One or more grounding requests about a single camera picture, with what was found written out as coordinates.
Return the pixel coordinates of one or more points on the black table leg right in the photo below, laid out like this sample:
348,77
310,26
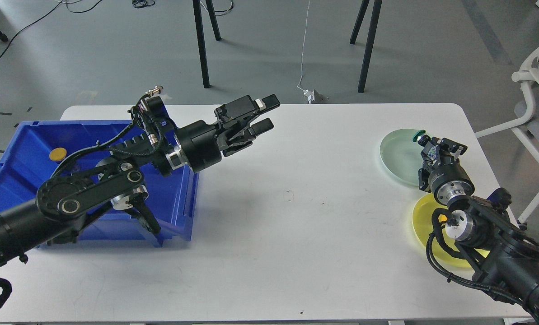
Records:
373,24

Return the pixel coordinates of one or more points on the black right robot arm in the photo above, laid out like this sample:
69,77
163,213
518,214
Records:
504,258

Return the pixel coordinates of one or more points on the blue plastic bin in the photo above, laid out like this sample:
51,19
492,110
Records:
26,164

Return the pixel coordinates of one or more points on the pale green plate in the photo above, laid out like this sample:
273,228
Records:
401,155

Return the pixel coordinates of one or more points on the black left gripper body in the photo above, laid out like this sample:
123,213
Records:
204,145

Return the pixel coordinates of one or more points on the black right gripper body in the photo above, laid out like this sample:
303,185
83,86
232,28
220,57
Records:
453,188

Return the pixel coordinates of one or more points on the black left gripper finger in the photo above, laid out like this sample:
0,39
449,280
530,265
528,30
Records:
259,128
239,113

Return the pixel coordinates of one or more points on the yellow plate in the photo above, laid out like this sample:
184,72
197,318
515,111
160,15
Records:
422,227

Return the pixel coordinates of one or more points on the yellow button in bin corner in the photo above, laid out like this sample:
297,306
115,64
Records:
58,154

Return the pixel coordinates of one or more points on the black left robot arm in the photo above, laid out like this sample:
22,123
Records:
92,181

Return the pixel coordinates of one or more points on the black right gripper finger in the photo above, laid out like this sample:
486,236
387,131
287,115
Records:
428,173
449,151

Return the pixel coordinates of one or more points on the green push button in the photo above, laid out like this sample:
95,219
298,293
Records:
429,145

